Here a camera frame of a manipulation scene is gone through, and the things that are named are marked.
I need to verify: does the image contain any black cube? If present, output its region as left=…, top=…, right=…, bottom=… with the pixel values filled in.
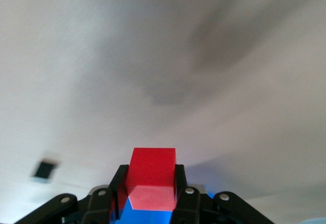
left=31, top=158, right=59, bottom=184

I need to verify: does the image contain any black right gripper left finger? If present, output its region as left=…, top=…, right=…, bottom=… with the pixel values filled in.
left=15, top=164, right=129, bottom=224

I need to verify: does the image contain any red cube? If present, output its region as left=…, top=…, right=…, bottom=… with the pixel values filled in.
left=124, top=147, right=178, bottom=212

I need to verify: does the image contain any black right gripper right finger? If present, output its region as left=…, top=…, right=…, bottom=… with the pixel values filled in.
left=170, top=164, right=276, bottom=224

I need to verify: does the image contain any blue plastic storage bin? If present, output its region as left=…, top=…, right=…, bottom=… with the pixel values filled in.
left=119, top=185, right=215, bottom=224

